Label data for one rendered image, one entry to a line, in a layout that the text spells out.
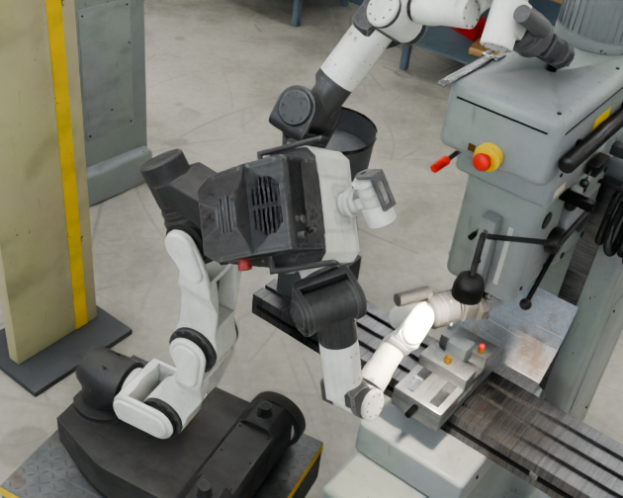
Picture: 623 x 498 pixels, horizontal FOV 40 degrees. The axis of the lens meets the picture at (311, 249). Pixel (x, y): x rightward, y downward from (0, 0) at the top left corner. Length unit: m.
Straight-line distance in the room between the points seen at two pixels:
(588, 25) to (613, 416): 2.23
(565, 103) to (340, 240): 0.55
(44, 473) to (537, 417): 1.51
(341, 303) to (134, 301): 2.27
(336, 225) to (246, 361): 1.94
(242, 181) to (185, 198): 0.25
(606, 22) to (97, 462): 1.83
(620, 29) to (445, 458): 1.19
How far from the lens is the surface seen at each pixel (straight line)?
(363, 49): 1.88
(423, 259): 4.45
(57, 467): 2.88
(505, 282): 2.12
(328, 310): 1.85
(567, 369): 2.79
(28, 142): 3.21
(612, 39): 2.09
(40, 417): 3.57
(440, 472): 2.38
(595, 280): 2.58
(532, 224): 2.02
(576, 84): 1.91
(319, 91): 1.90
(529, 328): 2.69
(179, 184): 2.04
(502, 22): 1.72
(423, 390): 2.36
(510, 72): 1.90
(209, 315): 2.22
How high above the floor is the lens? 2.64
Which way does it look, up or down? 37 degrees down
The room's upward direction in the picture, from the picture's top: 7 degrees clockwise
